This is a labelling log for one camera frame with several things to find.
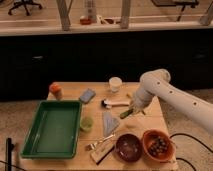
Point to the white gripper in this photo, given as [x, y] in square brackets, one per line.
[140, 100]

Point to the green pepper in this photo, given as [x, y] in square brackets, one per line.
[124, 114]

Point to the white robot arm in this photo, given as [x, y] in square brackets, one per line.
[157, 83]

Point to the small green cup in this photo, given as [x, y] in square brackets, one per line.
[86, 124]

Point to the yellow banana toy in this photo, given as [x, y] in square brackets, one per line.
[129, 95]

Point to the grey triangular cloth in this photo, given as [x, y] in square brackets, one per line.
[110, 123]

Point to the dark maroon bowl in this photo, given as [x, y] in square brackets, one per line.
[128, 148]

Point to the orange bowl with nuts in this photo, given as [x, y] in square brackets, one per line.
[157, 146]

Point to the blue sponge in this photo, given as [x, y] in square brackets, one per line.
[87, 96]

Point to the wooden block with black edge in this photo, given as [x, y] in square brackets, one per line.
[101, 152]

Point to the silver fork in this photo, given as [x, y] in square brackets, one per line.
[92, 146]

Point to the green plastic tray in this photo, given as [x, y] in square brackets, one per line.
[54, 131]

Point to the red object on shelf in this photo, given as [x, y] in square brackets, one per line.
[85, 21]

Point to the black office chair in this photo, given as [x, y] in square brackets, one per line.
[24, 3]

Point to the white handled brush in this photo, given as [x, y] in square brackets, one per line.
[109, 104]

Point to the black stand post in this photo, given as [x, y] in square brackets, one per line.
[9, 149]

